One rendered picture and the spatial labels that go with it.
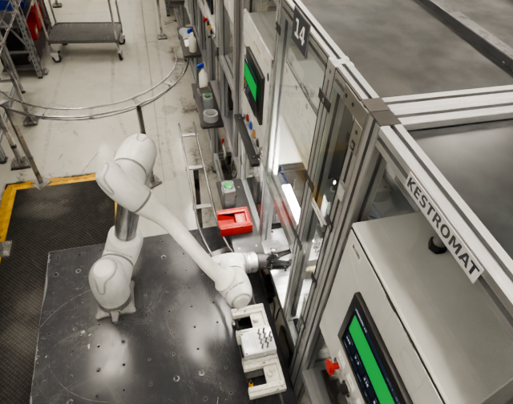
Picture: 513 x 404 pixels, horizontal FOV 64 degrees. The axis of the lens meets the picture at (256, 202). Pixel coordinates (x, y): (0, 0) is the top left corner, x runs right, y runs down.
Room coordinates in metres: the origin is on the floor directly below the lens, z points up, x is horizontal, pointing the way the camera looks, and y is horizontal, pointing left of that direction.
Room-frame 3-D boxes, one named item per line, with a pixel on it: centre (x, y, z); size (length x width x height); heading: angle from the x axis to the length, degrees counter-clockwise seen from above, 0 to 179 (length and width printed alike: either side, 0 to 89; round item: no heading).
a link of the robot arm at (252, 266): (1.02, 0.01, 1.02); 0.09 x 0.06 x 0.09; 16
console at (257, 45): (1.48, -0.07, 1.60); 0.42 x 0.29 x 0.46; 16
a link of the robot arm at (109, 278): (1.00, 0.65, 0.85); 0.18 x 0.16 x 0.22; 177
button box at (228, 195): (1.47, 0.14, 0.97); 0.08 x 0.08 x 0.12; 16
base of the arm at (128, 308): (0.97, 0.64, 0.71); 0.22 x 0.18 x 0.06; 16
